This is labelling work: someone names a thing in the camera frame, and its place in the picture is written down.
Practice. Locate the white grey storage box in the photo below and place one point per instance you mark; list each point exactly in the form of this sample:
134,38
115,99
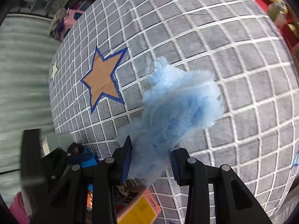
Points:
54,141

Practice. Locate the grey checked star tablecloth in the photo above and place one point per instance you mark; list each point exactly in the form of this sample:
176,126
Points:
235,39

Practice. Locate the light blue fluffy cloth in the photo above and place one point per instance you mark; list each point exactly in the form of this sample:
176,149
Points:
176,104

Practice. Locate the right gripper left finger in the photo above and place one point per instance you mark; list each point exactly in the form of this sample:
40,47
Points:
107,174

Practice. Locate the leopard print scrunchie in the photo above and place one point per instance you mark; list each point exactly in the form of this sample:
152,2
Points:
124,189

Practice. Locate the green curtain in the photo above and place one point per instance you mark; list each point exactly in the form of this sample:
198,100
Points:
26,57

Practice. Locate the orange white tissue pack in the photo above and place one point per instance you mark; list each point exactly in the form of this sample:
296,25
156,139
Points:
90,196

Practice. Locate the dark knitted sock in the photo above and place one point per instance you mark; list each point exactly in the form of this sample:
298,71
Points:
75,149

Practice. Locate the pink plastic stool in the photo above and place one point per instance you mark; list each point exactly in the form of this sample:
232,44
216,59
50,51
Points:
67,22

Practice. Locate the red round tray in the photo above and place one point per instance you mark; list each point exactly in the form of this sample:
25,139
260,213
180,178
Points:
286,21

